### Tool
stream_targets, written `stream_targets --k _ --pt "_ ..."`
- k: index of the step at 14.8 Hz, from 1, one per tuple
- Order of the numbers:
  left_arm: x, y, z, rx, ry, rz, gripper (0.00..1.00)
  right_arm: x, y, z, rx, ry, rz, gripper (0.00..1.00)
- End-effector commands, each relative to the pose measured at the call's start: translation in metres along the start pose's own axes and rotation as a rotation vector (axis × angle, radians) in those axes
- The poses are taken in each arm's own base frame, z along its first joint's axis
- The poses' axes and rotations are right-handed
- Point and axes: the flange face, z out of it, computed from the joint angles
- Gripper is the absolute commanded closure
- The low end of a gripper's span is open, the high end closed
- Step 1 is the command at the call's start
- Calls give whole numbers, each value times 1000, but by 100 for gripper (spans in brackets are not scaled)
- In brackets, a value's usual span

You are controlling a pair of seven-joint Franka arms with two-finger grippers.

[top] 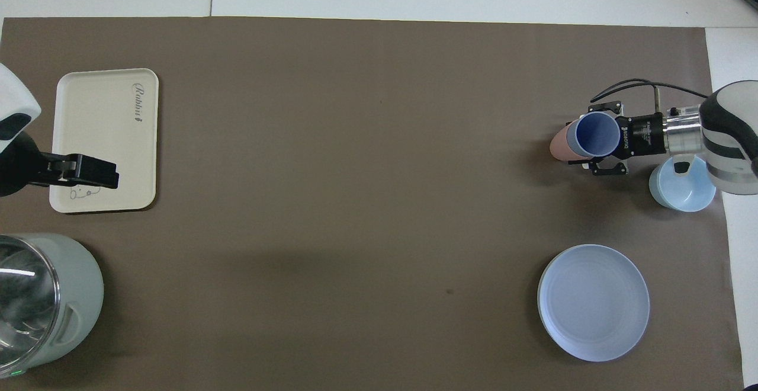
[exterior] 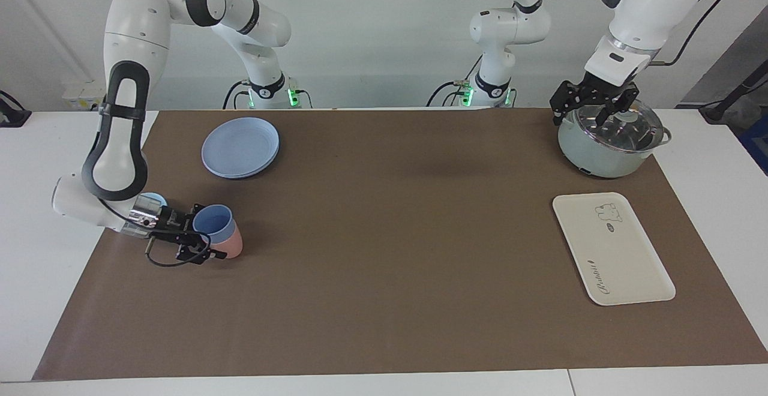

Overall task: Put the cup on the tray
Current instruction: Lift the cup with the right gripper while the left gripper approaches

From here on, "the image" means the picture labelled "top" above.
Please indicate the pink plastic cup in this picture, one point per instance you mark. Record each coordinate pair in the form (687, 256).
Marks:
(558, 142)

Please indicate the light blue bowl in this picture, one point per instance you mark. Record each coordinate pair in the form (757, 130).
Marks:
(687, 192)

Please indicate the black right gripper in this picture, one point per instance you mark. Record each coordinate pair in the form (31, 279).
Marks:
(642, 135)

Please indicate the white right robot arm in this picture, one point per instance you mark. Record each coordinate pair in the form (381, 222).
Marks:
(725, 142)

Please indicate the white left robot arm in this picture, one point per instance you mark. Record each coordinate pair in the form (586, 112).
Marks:
(15, 103)

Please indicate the blue plastic cup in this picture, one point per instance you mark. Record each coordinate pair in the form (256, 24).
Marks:
(597, 133)

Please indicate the blue round plate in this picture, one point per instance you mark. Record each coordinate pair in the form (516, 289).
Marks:
(595, 302)

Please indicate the glass pot lid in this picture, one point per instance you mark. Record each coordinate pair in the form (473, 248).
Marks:
(26, 302)

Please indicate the pale green cooking pot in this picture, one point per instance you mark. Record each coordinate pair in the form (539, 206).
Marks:
(80, 296)

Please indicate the brown table mat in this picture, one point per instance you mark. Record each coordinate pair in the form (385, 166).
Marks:
(355, 201)

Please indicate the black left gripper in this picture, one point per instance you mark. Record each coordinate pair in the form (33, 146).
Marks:
(18, 166)

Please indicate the cream rabbit print tray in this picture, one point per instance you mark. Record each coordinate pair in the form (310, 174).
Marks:
(103, 130)

